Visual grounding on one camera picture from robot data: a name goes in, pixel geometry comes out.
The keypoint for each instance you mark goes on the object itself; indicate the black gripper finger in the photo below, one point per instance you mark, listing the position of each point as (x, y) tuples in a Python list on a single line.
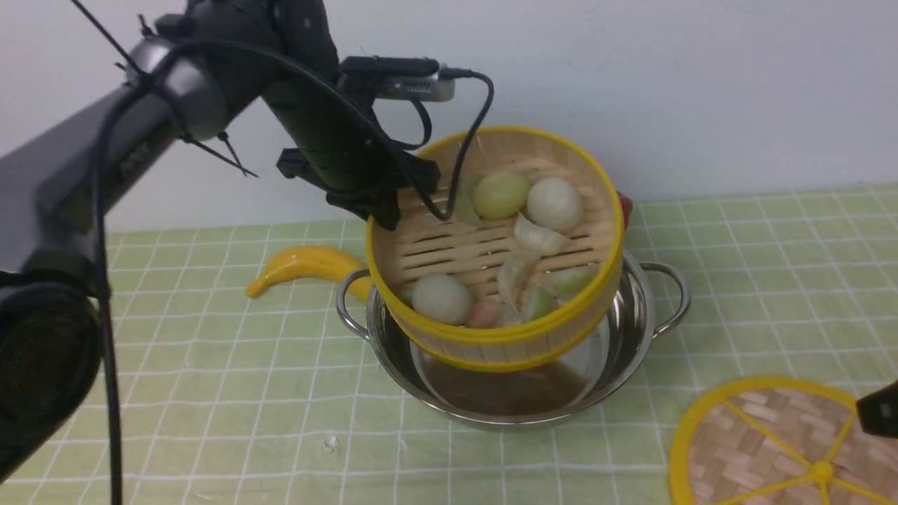
[(877, 412)]

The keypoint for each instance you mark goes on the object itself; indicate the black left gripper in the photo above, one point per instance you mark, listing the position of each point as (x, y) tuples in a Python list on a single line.
[(341, 149)]

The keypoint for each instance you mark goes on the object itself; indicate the yellow bamboo steamer lid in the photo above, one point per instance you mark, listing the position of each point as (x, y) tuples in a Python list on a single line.
[(779, 440)]

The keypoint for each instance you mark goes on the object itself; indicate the yellow rimmed bamboo steamer basket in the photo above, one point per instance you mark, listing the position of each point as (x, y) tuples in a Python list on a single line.
[(421, 245)]

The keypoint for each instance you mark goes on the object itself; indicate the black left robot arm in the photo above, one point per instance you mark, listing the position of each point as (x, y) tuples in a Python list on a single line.
[(187, 80)]

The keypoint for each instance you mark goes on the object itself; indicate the stainless steel pot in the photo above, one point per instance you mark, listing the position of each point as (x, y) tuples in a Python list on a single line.
[(652, 299)]

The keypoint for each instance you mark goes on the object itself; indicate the yellow toy banana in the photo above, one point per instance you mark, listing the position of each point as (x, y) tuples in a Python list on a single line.
[(308, 261)]

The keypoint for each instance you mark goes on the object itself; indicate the green toy dumpling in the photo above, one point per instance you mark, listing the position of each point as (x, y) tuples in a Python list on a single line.
[(555, 289), (464, 202)]

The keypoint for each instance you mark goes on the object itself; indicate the pale green toy bun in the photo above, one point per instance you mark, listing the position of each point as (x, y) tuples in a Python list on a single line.
[(501, 194)]

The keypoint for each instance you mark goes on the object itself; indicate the white toy bun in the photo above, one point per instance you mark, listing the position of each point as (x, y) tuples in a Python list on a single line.
[(442, 298), (555, 203)]

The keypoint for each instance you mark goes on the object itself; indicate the white toy dumpling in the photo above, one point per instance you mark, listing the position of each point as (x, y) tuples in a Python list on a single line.
[(513, 275), (540, 240)]

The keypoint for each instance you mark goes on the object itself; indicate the pink toy bun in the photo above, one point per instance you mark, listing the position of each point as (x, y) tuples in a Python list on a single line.
[(485, 313)]

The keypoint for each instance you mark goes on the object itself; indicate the green checkered tablecloth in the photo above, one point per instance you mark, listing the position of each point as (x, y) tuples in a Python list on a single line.
[(273, 401)]

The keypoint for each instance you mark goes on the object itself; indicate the red toy pepper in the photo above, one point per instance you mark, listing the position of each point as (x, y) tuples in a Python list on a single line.
[(626, 204)]

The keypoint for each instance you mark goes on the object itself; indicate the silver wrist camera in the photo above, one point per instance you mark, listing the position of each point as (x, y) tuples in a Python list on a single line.
[(371, 77)]

